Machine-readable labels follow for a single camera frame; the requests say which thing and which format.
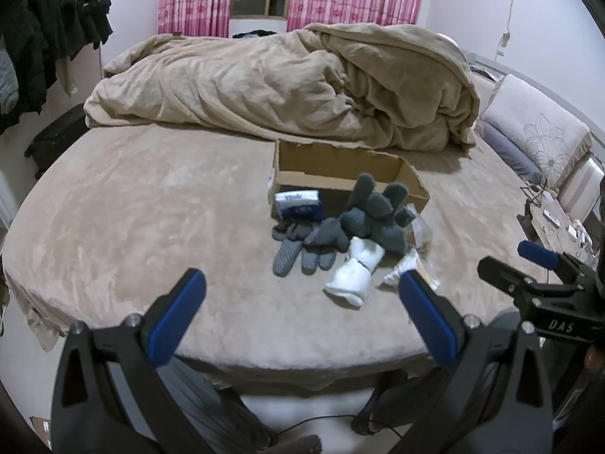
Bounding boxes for dark suitcase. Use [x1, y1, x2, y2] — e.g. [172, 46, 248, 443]
[25, 103, 92, 181]

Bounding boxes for blue white tissue pack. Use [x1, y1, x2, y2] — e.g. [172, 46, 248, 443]
[275, 190, 325, 221]

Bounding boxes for flower print pillow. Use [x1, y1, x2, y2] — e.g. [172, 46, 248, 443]
[479, 74, 594, 191]

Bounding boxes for grey headboard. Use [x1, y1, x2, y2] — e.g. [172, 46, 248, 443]
[463, 50, 605, 152]

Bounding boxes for black floor cable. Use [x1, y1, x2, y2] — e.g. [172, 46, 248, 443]
[274, 412, 379, 437]

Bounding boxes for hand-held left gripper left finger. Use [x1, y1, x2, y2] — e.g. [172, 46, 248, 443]
[51, 267, 209, 454]

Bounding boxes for grey dotted glove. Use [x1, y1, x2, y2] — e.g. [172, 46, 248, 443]
[271, 219, 309, 278]
[302, 218, 351, 276]

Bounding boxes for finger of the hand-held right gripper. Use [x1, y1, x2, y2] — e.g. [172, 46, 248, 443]
[517, 240, 596, 277]
[477, 255, 564, 302]

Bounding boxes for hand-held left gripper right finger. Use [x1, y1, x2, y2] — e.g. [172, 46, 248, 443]
[398, 269, 554, 454]

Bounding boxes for white wall cable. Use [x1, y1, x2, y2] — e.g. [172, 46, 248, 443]
[496, 0, 521, 58]

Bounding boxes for grey blue pillow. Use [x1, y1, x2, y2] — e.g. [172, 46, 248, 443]
[476, 120, 544, 185]

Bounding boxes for round bed with beige sheet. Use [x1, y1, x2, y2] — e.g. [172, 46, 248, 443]
[2, 118, 568, 391]

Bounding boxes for beige fleece blanket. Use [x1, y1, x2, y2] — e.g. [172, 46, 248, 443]
[84, 23, 481, 153]

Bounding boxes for white sock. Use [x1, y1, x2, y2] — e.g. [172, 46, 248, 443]
[324, 236, 383, 309]

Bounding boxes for white wrapper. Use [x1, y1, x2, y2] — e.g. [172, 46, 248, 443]
[382, 250, 420, 288]

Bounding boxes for cluttered bedside table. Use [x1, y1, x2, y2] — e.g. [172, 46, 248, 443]
[517, 188, 605, 268]

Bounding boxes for cardboard box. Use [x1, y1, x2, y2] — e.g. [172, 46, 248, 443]
[269, 139, 431, 221]

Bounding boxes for striped cushion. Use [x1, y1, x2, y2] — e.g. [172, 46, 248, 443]
[558, 151, 605, 221]

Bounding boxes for hanging black clothes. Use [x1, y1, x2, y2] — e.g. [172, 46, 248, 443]
[0, 0, 115, 134]

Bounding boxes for grey quilted garment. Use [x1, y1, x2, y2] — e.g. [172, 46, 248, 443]
[0, 50, 20, 115]

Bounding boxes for clear plastic bag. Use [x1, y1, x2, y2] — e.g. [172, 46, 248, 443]
[404, 203, 434, 252]

